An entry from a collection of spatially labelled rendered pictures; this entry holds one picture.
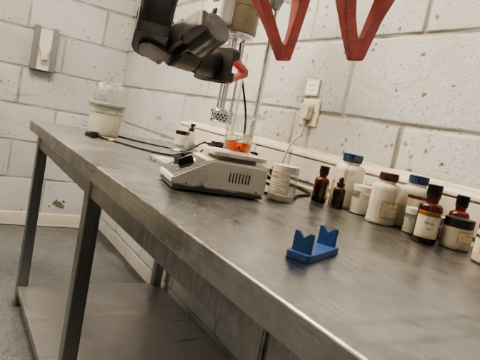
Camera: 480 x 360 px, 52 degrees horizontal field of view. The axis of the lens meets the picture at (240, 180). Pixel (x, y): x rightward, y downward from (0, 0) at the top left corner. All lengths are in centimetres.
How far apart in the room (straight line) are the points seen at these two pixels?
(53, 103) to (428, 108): 252
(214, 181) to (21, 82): 242
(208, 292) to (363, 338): 29
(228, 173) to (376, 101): 54
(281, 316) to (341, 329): 6
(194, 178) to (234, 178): 8
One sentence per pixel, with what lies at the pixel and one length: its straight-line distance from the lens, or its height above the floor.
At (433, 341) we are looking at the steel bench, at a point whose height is 75.
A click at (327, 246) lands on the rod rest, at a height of 76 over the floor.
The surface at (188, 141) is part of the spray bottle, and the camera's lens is 204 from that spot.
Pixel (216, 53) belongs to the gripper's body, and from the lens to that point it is 99.
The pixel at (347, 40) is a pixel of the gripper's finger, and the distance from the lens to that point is 39.
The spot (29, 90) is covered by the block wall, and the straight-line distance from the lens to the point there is 331.
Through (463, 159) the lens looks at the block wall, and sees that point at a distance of 118.
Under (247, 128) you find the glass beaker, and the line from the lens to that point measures 105.
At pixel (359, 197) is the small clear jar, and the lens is 115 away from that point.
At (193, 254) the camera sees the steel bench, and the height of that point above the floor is 73.
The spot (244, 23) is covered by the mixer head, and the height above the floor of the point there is 116.
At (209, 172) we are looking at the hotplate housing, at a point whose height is 79.
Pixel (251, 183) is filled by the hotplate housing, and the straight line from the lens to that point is 102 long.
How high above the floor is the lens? 91
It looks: 7 degrees down
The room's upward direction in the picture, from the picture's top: 11 degrees clockwise
